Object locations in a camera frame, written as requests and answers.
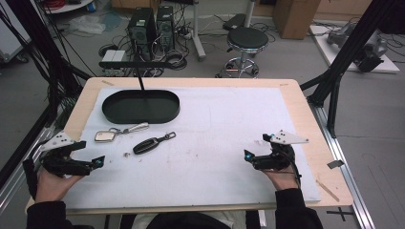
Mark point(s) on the black round stool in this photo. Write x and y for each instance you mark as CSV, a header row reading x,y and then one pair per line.
x,y
247,39

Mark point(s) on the black tape cross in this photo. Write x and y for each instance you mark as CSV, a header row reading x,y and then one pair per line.
x,y
340,213

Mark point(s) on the thin wooden stick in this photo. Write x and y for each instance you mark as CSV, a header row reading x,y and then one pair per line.
x,y
328,191

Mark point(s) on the person's right hand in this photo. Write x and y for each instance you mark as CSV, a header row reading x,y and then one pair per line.
x,y
283,179

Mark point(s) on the clear plastic bag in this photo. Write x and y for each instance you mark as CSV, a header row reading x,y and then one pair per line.
x,y
87,24

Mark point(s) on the black car key fob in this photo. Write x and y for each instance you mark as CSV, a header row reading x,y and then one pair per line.
x,y
148,145

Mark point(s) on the wooden table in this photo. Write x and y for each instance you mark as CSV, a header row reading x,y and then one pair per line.
x,y
305,105

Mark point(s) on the black oval tray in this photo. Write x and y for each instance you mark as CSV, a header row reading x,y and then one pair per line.
x,y
140,108

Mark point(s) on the silver key with square tag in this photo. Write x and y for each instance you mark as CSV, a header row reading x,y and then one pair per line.
x,y
106,136

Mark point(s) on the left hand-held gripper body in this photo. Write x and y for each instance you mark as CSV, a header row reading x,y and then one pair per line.
x,y
57,160

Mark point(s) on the black flat pad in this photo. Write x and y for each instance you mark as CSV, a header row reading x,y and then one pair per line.
x,y
234,21

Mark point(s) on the white board with equipment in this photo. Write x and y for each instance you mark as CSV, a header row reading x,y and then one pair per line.
x,y
359,47

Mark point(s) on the white flat box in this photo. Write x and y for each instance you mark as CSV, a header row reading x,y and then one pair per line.
x,y
113,56

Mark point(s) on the grey desk leg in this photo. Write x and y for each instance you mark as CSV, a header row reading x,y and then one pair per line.
x,y
198,31

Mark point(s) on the aluminium rail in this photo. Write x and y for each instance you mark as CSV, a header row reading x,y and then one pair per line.
x,y
19,178
344,165

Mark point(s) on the brown cardboard box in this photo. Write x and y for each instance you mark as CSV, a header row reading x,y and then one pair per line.
x,y
296,17

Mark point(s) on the person's left hand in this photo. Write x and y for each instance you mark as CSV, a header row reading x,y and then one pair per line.
x,y
52,187

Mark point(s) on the person's torso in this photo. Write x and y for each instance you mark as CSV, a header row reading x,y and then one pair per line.
x,y
191,222

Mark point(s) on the black tape piece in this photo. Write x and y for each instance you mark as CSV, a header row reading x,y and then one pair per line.
x,y
335,164

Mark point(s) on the round white table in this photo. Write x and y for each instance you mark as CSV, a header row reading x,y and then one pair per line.
x,y
68,5

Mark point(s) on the black metal frame strut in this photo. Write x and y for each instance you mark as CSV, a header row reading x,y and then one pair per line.
x,y
41,54
347,54

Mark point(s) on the black computer tower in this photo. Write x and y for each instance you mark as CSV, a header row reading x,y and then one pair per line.
x,y
141,31
165,27

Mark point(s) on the white table mat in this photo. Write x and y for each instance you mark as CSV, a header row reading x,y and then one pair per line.
x,y
207,152

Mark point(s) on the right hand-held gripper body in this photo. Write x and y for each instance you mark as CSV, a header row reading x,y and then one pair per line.
x,y
277,159

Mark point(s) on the black T-shaped stand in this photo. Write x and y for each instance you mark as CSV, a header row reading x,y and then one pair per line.
x,y
133,65

